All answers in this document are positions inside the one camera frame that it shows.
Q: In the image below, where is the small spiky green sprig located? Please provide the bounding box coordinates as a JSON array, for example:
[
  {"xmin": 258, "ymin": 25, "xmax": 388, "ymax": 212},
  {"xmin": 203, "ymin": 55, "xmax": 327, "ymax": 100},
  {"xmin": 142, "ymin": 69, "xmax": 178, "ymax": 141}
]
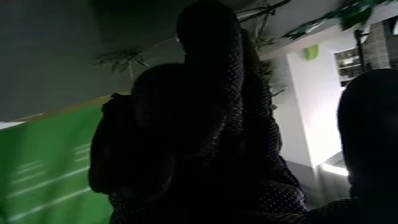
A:
[{"xmin": 94, "ymin": 0, "xmax": 293, "ymax": 101}]

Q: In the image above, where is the green leafy plant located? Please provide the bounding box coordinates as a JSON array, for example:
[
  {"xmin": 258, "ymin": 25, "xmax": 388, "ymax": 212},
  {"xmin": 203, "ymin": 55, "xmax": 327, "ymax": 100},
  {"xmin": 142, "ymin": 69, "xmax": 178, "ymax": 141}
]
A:
[{"xmin": 281, "ymin": 0, "xmax": 388, "ymax": 40}]

